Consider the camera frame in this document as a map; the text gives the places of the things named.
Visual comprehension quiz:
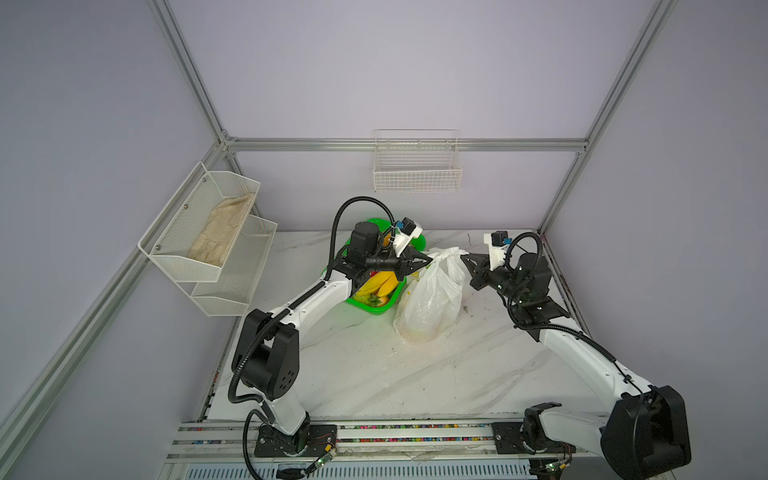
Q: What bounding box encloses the white wire wall basket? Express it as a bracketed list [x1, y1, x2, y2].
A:
[373, 129, 463, 193]

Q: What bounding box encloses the lower yellow banana bunch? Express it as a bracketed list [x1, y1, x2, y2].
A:
[353, 271, 400, 308]

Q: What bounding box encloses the green plastic basket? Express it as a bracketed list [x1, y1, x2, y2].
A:
[331, 217, 432, 309]

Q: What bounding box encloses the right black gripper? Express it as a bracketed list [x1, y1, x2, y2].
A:
[460, 251, 526, 305]

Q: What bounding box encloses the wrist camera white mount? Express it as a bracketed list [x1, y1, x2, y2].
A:
[393, 217, 423, 257]
[483, 230, 511, 271]

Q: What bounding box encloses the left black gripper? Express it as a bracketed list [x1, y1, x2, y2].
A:
[366, 245, 432, 281]

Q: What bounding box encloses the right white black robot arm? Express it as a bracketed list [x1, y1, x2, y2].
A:
[461, 253, 692, 479]

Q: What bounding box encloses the lower white mesh shelf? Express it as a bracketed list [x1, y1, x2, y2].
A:
[191, 215, 277, 317]

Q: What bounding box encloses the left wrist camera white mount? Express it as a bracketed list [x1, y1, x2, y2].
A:
[393, 217, 423, 257]

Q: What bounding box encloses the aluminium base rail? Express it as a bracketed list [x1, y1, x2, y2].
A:
[159, 419, 615, 479]

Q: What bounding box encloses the upper white mesh shelf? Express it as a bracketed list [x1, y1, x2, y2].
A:
[138, 163, 260, 283]

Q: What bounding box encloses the left black corrugated cable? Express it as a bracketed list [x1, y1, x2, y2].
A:
[226, 196, 397, 480]

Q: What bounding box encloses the beige cloth in shelf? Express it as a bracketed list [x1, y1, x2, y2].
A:
[187, 193, 255, 267]

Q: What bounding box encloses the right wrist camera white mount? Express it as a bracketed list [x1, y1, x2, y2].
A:
[483, 230, 511, 271]

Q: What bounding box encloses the white lemon print plastic bag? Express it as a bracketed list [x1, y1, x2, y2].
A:
[393, 247, 468, 344]

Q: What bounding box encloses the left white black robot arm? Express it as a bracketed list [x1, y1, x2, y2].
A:
[227, 217, 432, 456]

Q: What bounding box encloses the white mesh shelf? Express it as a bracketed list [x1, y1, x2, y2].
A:
[138, 163, 260, 283]
[191, 215, 277, 317]

